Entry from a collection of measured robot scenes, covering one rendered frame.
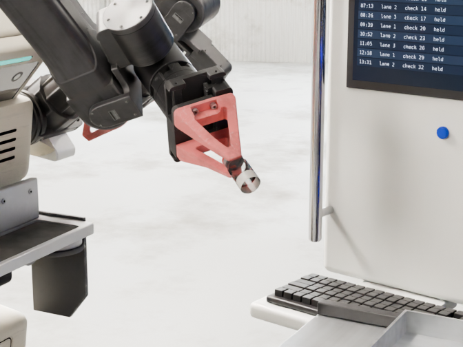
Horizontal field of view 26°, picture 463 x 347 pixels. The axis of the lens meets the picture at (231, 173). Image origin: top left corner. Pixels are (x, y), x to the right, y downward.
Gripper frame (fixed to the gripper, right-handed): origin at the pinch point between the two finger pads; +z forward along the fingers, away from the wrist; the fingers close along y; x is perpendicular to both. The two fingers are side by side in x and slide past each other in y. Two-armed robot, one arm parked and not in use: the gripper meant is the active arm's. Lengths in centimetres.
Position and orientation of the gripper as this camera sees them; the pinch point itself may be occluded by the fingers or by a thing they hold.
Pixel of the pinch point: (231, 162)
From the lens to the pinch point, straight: 100.4
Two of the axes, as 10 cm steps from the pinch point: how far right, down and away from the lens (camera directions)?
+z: 4.4, 6.0, -6.7
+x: 9.0, -3.0, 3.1
